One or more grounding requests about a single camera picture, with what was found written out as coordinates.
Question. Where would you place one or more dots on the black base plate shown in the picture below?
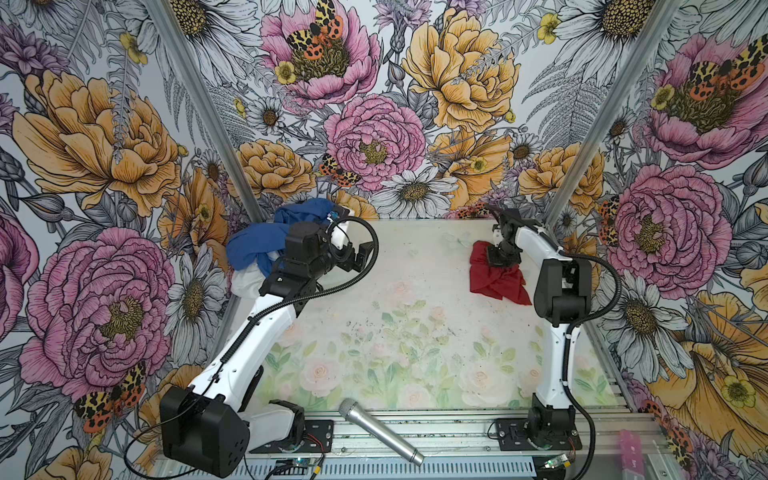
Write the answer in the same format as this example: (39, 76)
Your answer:
(315, 438)
(512, 434)

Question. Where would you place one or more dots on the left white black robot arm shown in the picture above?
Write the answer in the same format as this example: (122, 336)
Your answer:
(202, 425)

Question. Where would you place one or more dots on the blue cloth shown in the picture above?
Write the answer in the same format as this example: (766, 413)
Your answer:
(263, 243)

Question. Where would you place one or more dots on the aluminium corner post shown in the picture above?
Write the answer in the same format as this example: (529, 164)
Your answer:
(659, 20)
(185, 62)

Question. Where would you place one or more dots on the aluminium rail frame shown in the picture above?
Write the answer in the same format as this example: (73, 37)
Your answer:
(483, 433)

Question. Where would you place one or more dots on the right aluminium corner post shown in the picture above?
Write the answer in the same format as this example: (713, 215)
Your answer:
(659, 20)

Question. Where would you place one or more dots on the white cloth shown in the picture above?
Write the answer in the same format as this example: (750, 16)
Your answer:
(246, 283)

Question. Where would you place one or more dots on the silver microphone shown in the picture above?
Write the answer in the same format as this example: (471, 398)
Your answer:
(354, 413)

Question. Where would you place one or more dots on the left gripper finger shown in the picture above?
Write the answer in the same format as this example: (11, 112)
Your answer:
(346, 259)
(364, 253)

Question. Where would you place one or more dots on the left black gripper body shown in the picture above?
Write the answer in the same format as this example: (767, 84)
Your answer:
(326, 259)

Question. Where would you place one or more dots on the white slotted cable duct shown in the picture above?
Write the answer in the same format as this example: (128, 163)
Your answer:
(514, 467)

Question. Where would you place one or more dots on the red cloth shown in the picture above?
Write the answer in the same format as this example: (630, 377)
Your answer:
(495, 282)

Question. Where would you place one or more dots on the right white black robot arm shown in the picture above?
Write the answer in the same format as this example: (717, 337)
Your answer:
(562, 298)

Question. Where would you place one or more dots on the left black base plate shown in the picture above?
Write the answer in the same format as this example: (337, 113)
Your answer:
(315, 438)

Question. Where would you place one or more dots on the pink plastic tag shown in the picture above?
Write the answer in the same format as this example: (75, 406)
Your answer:
(632, 459)

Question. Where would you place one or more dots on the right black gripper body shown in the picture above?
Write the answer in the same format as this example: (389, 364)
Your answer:
(508, 254)

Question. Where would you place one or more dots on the left aluminium corner post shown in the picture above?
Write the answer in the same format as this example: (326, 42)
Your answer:
(185, 62)

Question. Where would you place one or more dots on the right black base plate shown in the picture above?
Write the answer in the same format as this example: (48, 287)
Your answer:
(512, 434)

